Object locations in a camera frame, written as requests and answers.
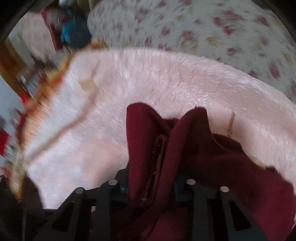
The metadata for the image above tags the dark red knit sweater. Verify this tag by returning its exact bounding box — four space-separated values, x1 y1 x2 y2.
118 103 295 240

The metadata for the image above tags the pink quilted bedspread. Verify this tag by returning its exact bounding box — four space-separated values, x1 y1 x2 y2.
23 47 296 210

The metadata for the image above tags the orange red yellow blanket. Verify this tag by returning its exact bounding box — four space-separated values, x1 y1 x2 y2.
2 40 110 207

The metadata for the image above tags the blue plastic bag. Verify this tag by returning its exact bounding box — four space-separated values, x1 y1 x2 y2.
60 16 92 49

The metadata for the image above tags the floral white duvet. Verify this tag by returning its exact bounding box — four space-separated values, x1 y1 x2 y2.
87 1 295 101

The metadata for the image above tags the floral fabric at left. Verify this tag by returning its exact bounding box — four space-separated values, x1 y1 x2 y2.
14 12 56 60

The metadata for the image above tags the red hanging cloth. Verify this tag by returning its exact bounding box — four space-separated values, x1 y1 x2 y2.
41 8 64 51

